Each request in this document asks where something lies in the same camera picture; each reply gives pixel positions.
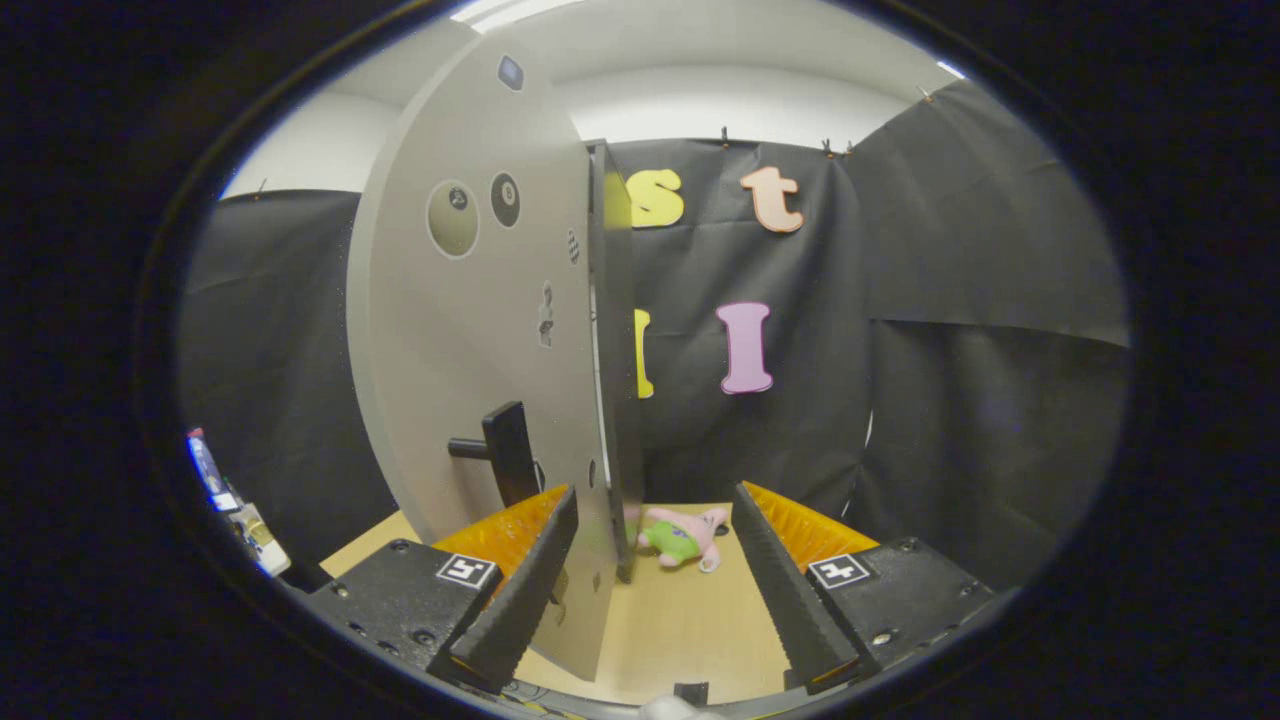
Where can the pale yellow object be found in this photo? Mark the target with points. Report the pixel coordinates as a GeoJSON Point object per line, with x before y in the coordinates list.
{"type": "Point", "coordinates": [262, 540]}

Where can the pink green plush toy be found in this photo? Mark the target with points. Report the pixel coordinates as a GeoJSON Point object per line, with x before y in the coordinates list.
{"type": "Point", "coordinates": [680, 540]}

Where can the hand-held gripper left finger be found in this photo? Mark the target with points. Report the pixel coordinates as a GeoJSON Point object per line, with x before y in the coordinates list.
{"type": "Point", "coordinates": [525, 590]}

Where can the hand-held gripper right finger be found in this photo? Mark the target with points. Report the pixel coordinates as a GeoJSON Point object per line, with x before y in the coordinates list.
{"type": "Point", "coordinates": [785, 590]}

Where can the small black block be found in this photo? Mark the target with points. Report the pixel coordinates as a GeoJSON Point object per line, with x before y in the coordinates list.
{"type": "Point", "coordinates": [691, 692]}

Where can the light grey shoe cabinet door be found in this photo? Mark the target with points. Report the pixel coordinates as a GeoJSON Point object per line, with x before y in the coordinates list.
{"type": "Point", "coordinates": [440, 350]}

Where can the long ceiling light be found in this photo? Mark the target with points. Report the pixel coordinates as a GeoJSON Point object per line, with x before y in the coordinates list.
{"type": "Point", "coordinates": [500, 12]}

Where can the grey shoe cabinet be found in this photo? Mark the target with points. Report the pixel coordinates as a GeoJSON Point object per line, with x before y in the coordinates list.
{"type": "Point", "coordinates": [620, 400]}

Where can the blue white object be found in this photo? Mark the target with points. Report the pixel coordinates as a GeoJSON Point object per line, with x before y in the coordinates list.
{"type": "Point", "coordinates": [210, 475]}

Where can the double-strip ceiling light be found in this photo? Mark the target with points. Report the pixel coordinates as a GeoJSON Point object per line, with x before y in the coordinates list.
{"type": "Point", "coordinates": [950, 69]}

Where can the black backdrop cloth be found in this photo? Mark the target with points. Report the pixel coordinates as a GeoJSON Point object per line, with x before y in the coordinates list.
{"type": "Point", "coordinates": [950, 250]}

